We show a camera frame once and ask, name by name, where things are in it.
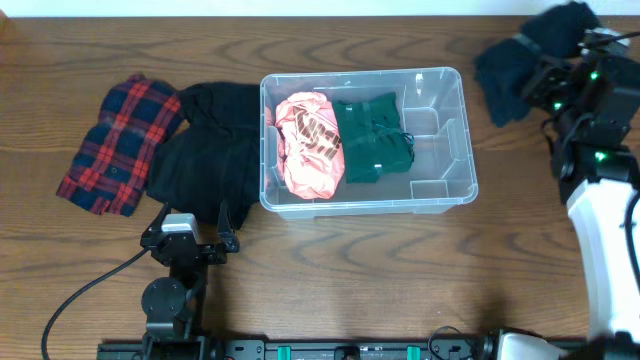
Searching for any pink folded garment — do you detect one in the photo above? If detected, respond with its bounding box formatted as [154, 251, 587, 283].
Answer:
[266, 92, 345, 200]

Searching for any navy garment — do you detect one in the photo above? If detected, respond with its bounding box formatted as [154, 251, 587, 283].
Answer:
[474, 1, 600, 127]

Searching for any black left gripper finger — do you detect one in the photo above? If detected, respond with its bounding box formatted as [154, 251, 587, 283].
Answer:
[217, 200, 237, 245]
[148, 203, 171, 233]

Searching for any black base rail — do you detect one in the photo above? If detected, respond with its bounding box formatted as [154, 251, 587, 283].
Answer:
[96, 338, 591, 360]

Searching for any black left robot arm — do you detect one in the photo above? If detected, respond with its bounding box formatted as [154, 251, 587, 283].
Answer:
[140, 202, 240, 360]

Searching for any clear plastic storage bin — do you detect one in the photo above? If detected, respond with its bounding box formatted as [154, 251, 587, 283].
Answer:
[259, 67, 479, 220]

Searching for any red navy plaid shirt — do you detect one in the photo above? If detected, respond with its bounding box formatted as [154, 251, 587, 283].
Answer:
[56, 74, 183, 217]

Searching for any dark green garment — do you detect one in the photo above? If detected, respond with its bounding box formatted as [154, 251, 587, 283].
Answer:
[332, 92, 415, 184]

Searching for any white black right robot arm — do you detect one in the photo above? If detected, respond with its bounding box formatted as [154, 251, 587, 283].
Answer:
[475, 54, 639, 359]

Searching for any large black folded garment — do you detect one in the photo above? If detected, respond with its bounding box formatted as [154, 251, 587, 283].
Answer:
[146, 82, 260, 229]

